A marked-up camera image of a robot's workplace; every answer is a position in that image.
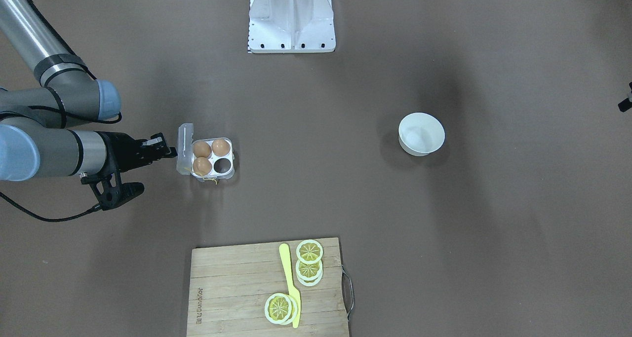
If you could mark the yellow plastic knife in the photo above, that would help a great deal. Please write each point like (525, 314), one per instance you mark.
(285, 257)

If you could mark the white ceramic bowl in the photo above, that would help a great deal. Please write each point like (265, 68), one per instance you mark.
(420, 134)

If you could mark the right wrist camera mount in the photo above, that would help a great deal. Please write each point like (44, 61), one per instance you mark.
(110, 191)

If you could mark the brown egg from bowl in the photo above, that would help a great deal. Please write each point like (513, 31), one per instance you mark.
(220, 147)

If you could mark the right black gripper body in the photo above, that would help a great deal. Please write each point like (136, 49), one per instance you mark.
(121, 152)

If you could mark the lemon slice toy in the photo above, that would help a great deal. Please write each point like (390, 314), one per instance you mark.
(309, 274)
(309, 251)
(281, 309)

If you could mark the bamboo cutting board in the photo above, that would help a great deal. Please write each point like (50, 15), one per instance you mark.
(229, 287)

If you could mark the brown egg in box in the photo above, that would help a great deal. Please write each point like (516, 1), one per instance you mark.
(202, 149)
(202, 166)

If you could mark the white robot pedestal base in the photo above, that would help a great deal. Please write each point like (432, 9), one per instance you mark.
(291, 26)

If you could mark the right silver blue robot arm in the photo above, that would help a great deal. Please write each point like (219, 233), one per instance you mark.
(39, 126)

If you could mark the clear plastic egg box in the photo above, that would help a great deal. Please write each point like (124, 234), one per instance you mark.
(223, 167)

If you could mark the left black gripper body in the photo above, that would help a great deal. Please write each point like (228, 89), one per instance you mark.
(624, 105)

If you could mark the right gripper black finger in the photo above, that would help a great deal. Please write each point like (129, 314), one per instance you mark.
(168, 152)

